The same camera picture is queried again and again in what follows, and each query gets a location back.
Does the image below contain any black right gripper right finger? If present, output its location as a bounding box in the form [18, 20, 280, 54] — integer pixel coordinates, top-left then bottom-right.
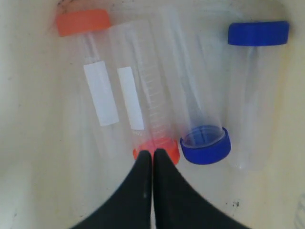
[153, 149, 245, 229]

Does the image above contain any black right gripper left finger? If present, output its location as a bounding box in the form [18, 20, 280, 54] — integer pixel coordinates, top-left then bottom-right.
[73, 151, 152, 229]

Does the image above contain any blue cap tube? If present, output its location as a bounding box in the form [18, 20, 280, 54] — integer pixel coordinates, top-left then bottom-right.
[156, 6, 231, 165]
[227, 21, 290, 170]

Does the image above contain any orange cap tube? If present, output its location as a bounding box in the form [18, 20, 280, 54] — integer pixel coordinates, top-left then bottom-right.
[56, 9, 133, 170]
[110, 20, 180, 165]

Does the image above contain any small cream plastic bin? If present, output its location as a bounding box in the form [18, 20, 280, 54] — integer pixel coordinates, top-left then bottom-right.
[0, 0, 305, 229]

